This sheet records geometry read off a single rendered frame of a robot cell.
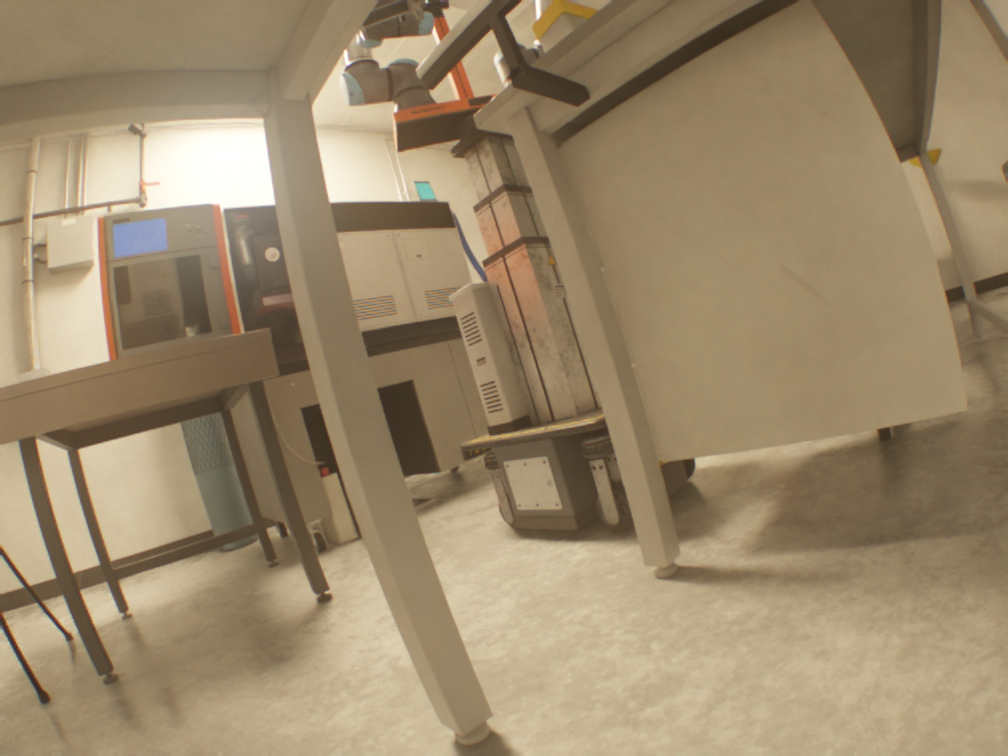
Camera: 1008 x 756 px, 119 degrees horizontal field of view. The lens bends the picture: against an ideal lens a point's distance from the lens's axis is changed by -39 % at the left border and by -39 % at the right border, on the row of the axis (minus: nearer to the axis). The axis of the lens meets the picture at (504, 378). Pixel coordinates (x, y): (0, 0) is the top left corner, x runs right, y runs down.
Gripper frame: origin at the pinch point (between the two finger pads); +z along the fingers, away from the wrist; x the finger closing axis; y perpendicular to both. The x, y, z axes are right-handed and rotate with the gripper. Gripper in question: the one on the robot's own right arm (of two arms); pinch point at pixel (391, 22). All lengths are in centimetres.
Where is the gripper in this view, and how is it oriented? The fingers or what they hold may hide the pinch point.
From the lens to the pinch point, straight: 122.1
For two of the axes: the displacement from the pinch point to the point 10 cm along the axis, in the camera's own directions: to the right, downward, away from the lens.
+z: 3.9, 8.2, -4.1
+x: -9.1, 4.1, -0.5
